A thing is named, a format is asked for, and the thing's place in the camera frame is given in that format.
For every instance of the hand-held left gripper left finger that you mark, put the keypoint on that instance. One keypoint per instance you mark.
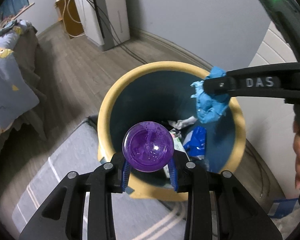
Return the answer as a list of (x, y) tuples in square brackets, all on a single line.
[(125, 177)]

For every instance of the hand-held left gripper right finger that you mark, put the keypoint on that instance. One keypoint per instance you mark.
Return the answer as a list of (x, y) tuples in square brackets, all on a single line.
[(174, 177)]

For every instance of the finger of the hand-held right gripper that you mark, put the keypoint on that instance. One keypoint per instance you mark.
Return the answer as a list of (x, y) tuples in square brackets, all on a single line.
[(252, 85)]

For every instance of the green and white box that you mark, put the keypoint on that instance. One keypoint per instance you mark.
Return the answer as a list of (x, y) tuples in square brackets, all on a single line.
[(177, 142)]

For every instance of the purple plastic bottle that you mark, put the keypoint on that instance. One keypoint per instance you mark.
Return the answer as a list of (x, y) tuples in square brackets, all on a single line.
[(147, 147)]

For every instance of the blue wipes packet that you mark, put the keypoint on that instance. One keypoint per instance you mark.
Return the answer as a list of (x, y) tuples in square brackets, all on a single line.
[(197, 140)]

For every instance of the blue glove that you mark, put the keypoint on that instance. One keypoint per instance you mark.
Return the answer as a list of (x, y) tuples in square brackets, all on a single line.
[(207, 105)]

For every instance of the white plastic bag wad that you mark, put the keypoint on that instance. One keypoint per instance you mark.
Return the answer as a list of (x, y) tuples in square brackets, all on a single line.
[(185, 123)]

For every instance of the yellow-rimmed teal trash bin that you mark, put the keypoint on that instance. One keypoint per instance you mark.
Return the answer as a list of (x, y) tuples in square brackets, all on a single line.
[(140, 100)]

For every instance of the white panelled cabinet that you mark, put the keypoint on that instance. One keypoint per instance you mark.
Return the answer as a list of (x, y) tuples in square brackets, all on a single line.
[(272, 52)]

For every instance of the blue flat box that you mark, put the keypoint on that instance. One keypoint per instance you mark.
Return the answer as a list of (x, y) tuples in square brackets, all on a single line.
[(285, 207)]

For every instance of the white fluffy rug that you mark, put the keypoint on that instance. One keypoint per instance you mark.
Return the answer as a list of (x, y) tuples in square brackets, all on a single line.
[(290, 227)]

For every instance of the white air purifier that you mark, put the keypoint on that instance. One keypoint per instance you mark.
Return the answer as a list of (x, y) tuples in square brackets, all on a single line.
[(115, 17)]

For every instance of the blue printed duvet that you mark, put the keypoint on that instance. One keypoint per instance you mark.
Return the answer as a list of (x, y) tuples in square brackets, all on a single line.
[(5, 80)]

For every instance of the wooden cabinet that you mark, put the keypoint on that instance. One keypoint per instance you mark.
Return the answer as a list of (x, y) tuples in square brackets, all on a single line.
[(73, 27)]

